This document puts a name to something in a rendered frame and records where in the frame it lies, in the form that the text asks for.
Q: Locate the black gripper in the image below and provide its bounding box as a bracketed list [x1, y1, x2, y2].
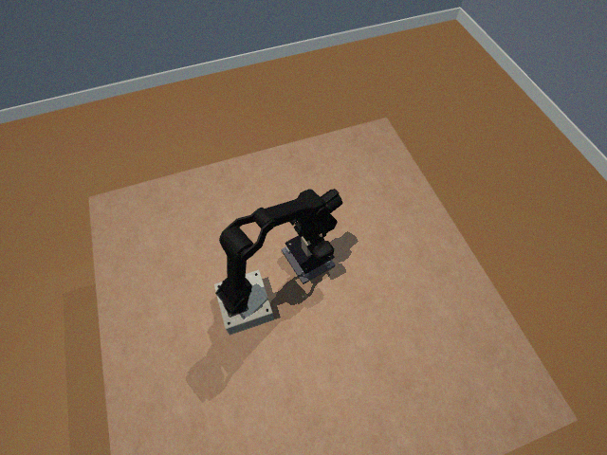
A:
[290, 219, 334, 262]

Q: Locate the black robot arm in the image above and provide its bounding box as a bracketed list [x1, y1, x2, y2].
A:
[215, 189, 343, 318]

